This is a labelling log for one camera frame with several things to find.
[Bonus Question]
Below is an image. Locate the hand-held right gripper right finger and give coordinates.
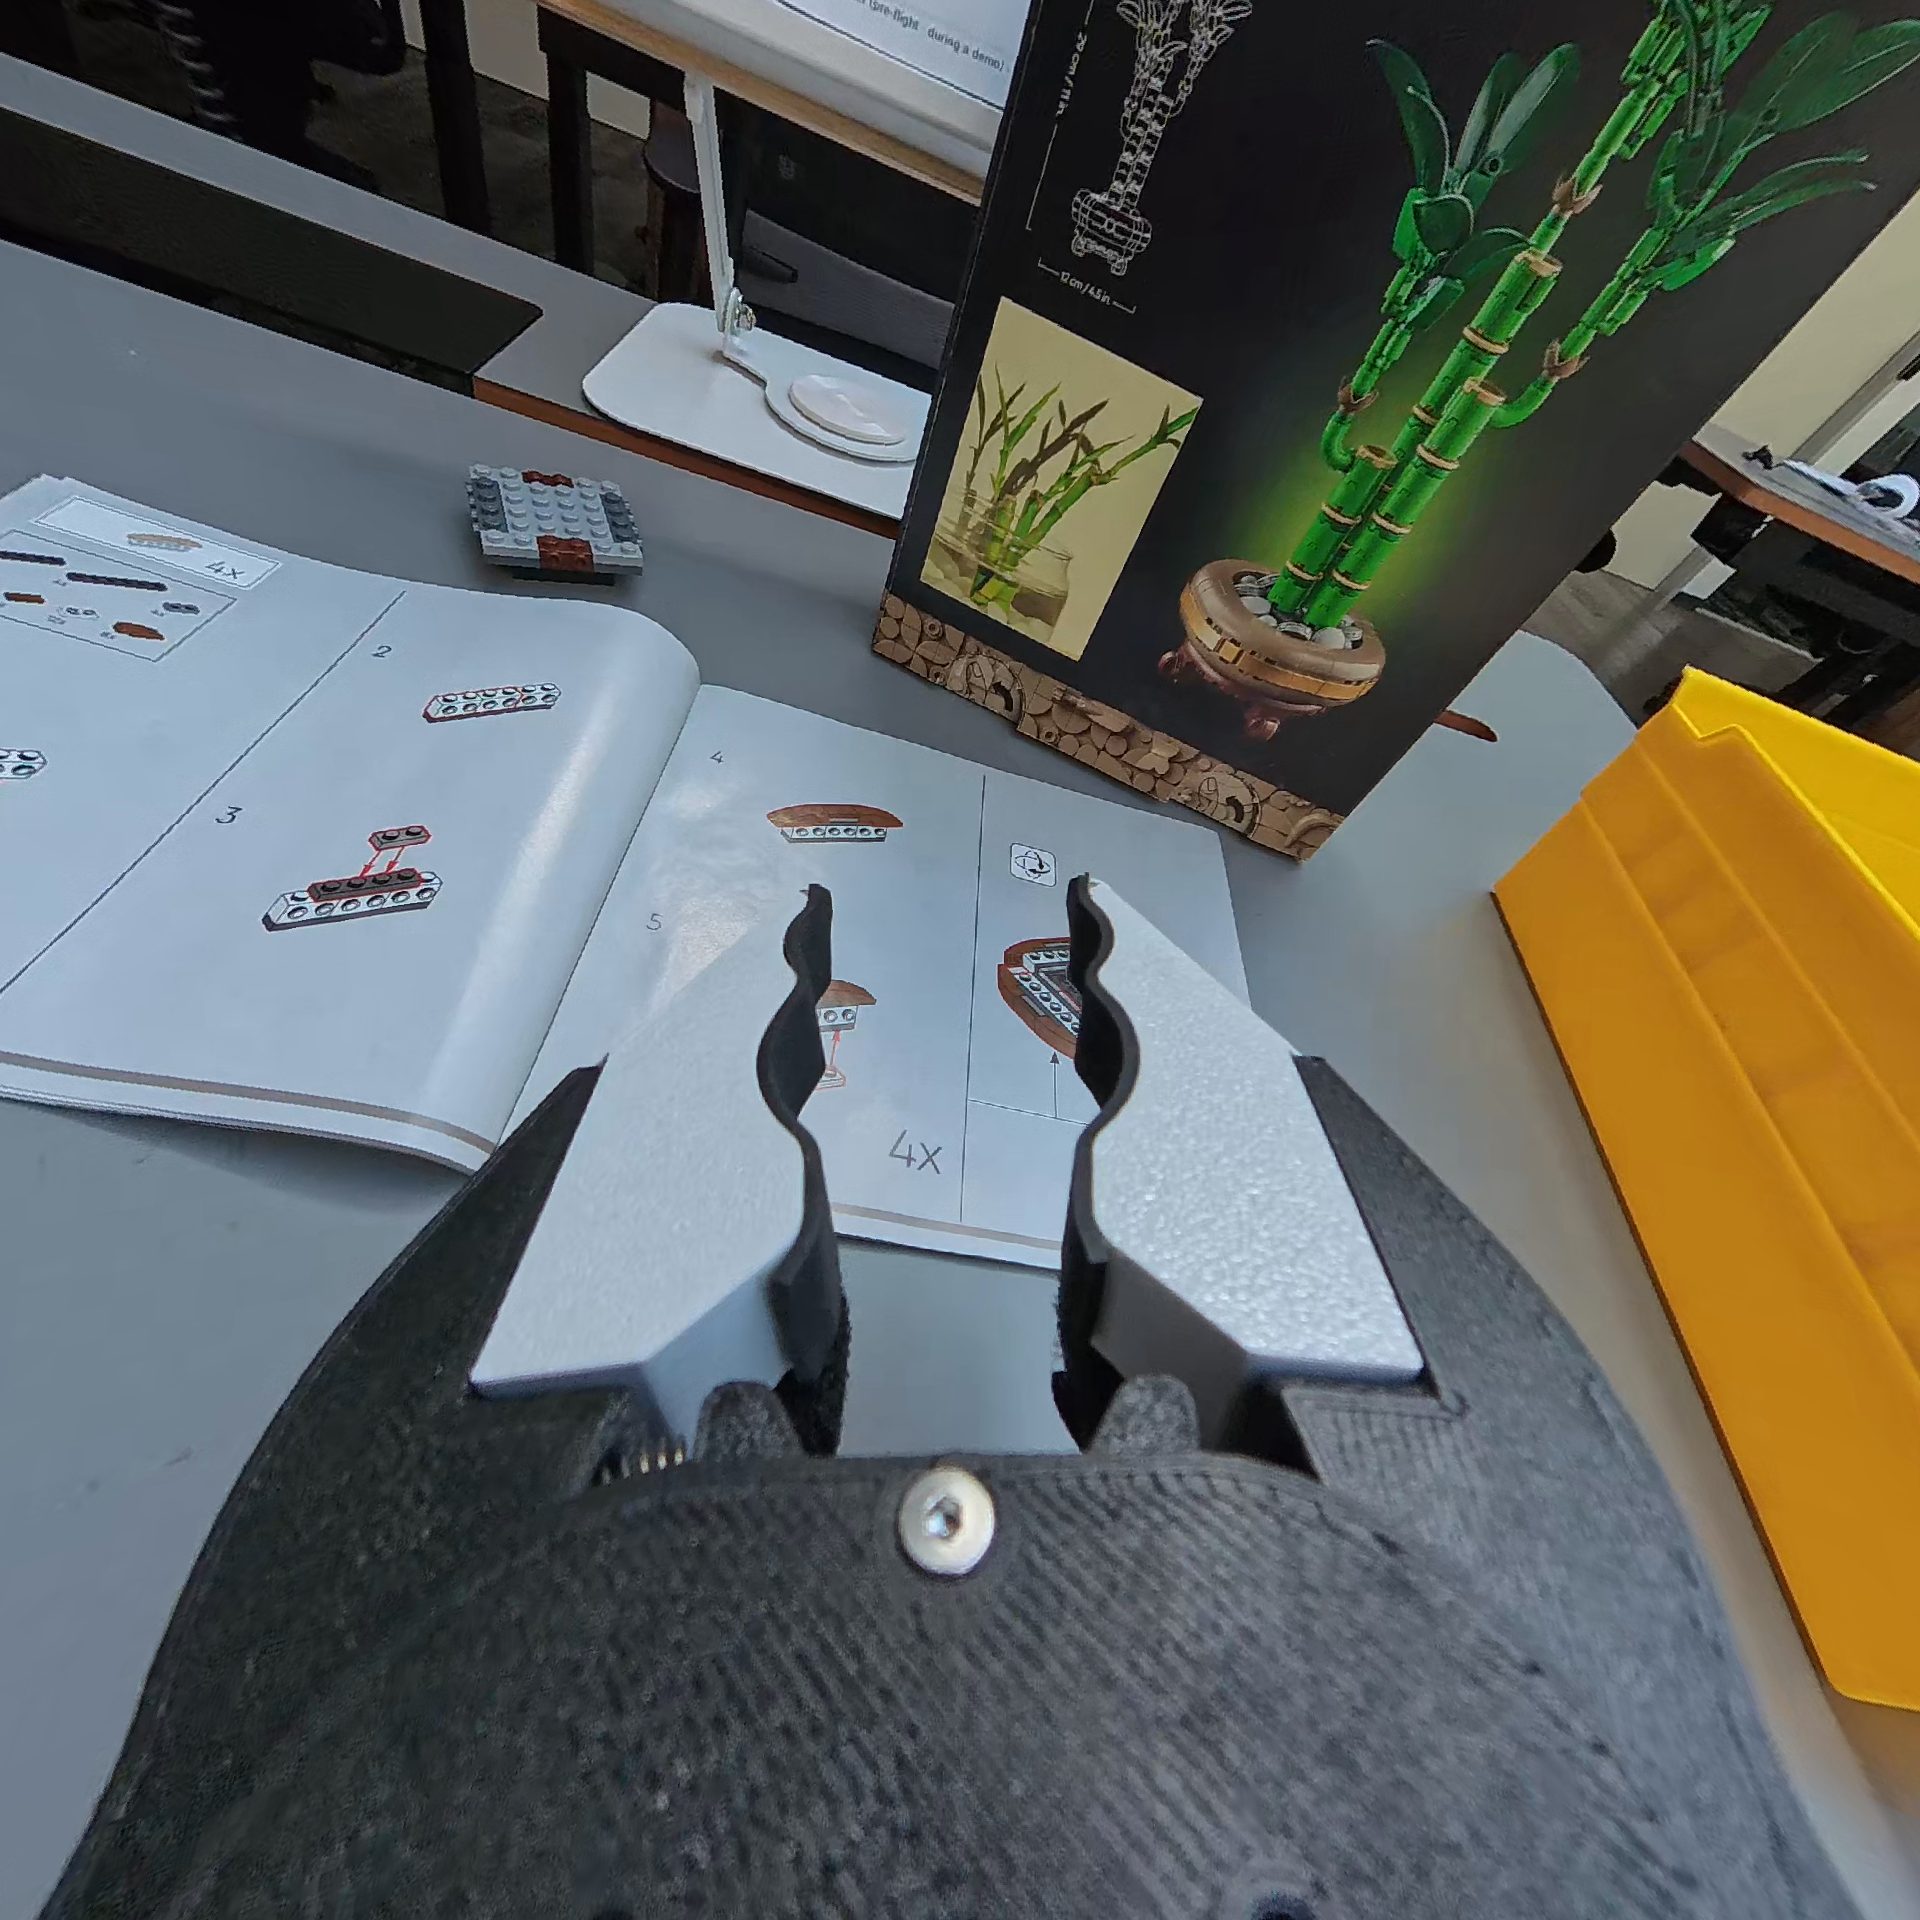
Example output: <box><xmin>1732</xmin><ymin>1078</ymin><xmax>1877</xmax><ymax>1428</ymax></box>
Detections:
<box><xmin>1054</xmin><ymin>878</ymin><xmax>1427</xmax><ymax>1465</ymax></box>

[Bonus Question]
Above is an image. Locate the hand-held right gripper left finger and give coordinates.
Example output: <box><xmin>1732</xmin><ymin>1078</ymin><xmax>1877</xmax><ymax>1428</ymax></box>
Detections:
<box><xmin>468</xmin><ymin>881</ymin><xmax>849</xmax><ymax>1460</ymax></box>

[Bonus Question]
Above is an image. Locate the lego instruction booklet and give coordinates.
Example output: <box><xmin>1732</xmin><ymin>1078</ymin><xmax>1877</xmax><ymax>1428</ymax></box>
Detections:
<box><xmin>0</xmin><ymin>470</ymin><xmax>1255</xmax><ymax>1277</ymax></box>

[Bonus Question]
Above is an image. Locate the grey lego base assembly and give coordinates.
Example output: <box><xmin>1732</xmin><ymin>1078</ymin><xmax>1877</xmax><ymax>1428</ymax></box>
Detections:
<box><xmin>461</xmin><ymin>462</ymin><xmax>649</xmax><ymax>585</ymax></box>

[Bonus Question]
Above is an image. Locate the black bamboo lego box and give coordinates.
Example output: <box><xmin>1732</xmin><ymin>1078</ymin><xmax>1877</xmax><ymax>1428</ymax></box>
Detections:
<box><xmin>873</xmin><ymin>0</ymin><xmax>1920</xmax><ymax>865</ymax></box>

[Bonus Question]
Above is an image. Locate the yellow plastic bin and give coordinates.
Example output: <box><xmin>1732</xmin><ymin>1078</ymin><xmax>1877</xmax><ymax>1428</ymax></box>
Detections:
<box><xmin>1492</xmin><ymin>662</ymin><xmax>1920</xmax><ymax>1712</ymax></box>

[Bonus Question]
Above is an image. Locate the white lamp base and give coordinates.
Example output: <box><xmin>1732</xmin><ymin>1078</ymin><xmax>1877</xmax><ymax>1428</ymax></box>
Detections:
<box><xmin>583</xmin><ymin>65</ymin><xmax>964</xmax><ymax>470</ymax></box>

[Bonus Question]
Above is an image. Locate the background work table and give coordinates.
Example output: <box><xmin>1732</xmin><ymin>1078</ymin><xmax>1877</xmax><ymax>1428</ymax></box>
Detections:
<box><xmin>1679</xmin><ymin>422</ymin><xmax>1920</xmax><ymax>721</ymax></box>

